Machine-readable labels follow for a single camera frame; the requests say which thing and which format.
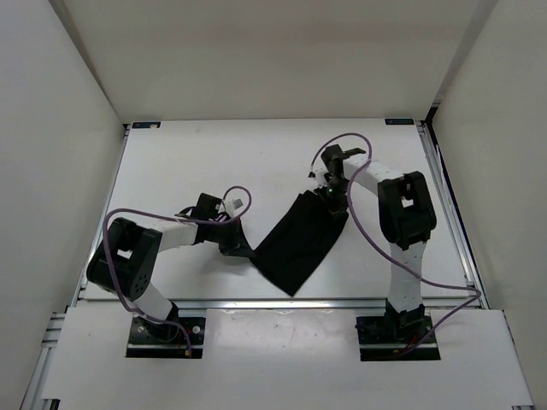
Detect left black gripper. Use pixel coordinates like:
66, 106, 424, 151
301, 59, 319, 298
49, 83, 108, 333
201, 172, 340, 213
208, 215, 255, 258

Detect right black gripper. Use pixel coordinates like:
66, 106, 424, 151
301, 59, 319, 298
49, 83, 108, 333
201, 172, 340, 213
314, 178, 353, 226

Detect black skirt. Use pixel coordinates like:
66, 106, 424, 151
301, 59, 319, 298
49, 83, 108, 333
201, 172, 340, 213
251, 190, 349, 296

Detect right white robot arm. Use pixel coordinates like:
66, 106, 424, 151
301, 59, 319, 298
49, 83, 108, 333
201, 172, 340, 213
309, 144, 437, 342

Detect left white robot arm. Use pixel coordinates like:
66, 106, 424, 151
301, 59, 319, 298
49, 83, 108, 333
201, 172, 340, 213
86, 193, 254, 343

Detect right blue label sticker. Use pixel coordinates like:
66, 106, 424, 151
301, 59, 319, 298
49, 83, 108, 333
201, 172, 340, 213
385, 118, 415, 126

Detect blue label sticker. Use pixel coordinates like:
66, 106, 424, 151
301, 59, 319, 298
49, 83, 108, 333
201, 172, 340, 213
385, 118, 415, 126
132, 121, 161, 129

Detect left blue label sticker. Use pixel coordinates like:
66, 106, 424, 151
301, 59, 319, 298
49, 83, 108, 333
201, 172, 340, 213
132, 121, 161, 129

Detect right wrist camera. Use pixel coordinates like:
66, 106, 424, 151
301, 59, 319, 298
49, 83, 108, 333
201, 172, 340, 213
308, 167, 328, 186

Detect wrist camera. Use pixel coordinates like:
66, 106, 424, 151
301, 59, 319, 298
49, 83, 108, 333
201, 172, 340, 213
308, 167, 328, 186
224, 198, 244, 218

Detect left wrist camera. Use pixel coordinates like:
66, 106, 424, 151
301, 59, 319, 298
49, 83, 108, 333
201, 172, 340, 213
224, 198, 244, 218

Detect front aluminium rail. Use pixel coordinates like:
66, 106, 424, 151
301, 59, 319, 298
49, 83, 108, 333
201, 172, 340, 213
76, 297, 470, 310

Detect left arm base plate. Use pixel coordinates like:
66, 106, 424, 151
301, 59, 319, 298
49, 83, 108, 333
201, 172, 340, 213
126, 316, 206, 359

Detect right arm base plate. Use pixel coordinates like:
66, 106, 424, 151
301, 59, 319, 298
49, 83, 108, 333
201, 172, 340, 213
355, 315, 441, 362

